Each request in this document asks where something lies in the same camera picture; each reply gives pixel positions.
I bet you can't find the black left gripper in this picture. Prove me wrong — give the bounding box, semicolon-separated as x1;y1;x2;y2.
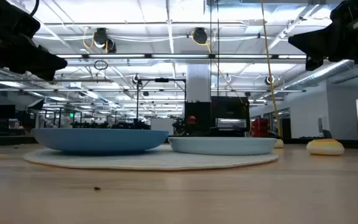
0;0;68;81

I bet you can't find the dark computer monitor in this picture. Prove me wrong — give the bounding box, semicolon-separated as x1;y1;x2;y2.
0;104;16;119

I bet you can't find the red object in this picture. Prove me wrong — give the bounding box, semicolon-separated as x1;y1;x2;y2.
251;118;270;138

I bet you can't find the black monitor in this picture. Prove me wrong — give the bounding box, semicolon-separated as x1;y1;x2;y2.
210;95;250;129

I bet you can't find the white pillar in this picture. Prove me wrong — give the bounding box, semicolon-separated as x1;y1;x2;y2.
186;63;212;103

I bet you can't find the pale blue plate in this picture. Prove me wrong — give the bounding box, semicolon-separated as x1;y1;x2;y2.
168;136;278;156

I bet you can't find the white round woven placemat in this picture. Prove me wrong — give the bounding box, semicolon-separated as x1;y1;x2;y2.
22;144;279;171

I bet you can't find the silver ventilation duct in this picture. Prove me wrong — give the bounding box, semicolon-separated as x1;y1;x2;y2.
283;59;356;91

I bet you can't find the yellow hanging strap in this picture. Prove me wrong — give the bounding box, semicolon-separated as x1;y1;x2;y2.
259;0;283;138

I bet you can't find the black coiled cable loop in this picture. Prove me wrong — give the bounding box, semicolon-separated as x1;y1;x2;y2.
93;59;109;71

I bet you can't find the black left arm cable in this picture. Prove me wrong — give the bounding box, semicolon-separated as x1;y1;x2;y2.
29;0;40;17

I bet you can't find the black ceiling cord reel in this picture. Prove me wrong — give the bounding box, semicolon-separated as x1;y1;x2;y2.
191;27;209;45
93;27;117;54

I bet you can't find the black hanging cable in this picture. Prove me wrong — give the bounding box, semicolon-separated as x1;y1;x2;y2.
216;0;221;128

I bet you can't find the black metal frame rig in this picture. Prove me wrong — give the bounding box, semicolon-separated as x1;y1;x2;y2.
135;77;187;123

